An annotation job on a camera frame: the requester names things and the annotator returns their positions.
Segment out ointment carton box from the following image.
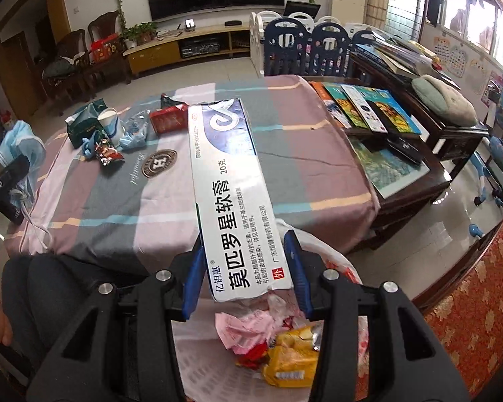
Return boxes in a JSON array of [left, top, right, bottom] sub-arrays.
[[188, 98, 292, 302]]

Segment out pink paper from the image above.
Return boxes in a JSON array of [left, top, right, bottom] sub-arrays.
[[214, 293, 300, 356]]

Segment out blue knotted cloth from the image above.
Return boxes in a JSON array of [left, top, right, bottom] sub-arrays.
[[81, 130, 103, 160]]

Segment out red snack wrapper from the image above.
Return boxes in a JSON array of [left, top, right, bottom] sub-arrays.
[[235, 341, 269, 370]]

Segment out yellow snack bag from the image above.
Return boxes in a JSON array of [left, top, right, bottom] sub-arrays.
[[262, 324, 322, 388]]

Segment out green wafer snack bag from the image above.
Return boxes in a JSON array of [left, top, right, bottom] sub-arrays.
[[93, 131, 124, 166]]

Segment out white blue paper cup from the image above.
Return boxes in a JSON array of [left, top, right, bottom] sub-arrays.
[[98, 107, 123, 148]]

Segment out red cigarette box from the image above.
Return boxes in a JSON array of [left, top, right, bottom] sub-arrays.
[[149, 105, 188, 134]]

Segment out dark green sachet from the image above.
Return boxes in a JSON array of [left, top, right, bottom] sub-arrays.
[[160, 93, 189, 110]]

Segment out white mesh trash basket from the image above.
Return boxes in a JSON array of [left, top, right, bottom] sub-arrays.
[[171, 217, 370, 402]]

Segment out green tissue pack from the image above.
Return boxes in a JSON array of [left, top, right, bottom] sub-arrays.
[[65, 99, 107, 149]]

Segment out plaid tablecloth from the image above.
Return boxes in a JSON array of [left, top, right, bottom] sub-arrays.
[[5, 75, 380, 270]]

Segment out dark wooden coffee table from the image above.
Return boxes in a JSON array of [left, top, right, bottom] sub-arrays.
[[295, 78, 451, 251]]

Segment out wooden armchair left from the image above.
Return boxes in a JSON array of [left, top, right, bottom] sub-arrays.
[[42, 29, 92, 103]]

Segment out wooden armchair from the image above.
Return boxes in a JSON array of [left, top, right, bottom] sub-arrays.
[[42, 29, 92, 103], [85, 11, 130, 96]]

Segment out white remote control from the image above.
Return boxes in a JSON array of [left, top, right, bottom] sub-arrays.
[[341, 84, 387, 133]]

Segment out black remote control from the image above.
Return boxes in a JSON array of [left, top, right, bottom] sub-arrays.
[[367, 100, 425, 166]]

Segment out colourful picture book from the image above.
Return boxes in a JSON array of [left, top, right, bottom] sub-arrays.
[[322, 82, 421, 135]]

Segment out wooden armchair right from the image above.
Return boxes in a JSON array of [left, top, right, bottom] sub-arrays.
[[85, 11, 130, 96]]

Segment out red gift box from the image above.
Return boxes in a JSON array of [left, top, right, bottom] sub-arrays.
[[91, 33, 120, 64]]

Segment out dark wooden side table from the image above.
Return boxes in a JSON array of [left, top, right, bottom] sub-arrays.
[[347, 52, 489, 180]]

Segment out blue white baby fence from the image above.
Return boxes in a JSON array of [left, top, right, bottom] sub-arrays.
[[249, 10, 392, 76]]

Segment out potted green plant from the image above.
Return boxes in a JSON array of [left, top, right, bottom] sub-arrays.
[[120, 22, 157, 46]]

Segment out grey green cushion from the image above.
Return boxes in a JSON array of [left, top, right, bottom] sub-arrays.
[[411, 74, 479, 127]]

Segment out wooden tv cabinet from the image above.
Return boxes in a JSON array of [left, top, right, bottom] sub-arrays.
[[123, 22, 250, 76]]

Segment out blue kids chair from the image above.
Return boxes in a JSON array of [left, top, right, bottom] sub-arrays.
[[470, 76, 503, 208]]

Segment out stack of books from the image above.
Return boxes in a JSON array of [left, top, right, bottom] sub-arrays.
[[351, 29, 460, 90]]

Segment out black laptop monitor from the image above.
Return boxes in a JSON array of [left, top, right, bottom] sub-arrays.
[[283, 0, 321, 19]]

